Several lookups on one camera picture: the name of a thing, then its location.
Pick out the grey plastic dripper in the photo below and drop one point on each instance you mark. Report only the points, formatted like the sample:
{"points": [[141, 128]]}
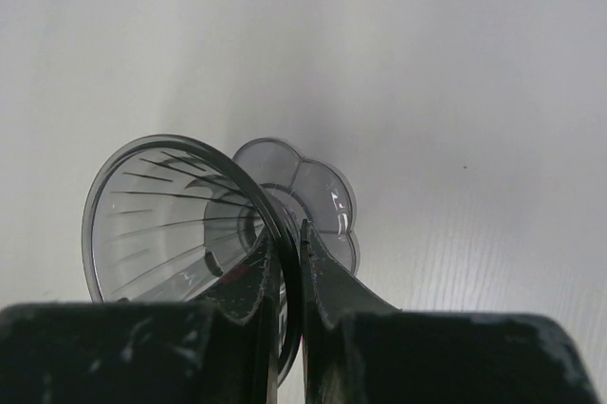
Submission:
{"points": [[168, 216]]}

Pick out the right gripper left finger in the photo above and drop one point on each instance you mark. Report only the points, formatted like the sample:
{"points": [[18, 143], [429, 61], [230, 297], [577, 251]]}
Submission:
{"points": [[218, 348]]}

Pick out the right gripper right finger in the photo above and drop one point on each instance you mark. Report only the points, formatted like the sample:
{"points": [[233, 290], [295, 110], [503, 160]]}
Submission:
{"points": [[359, 349]]}

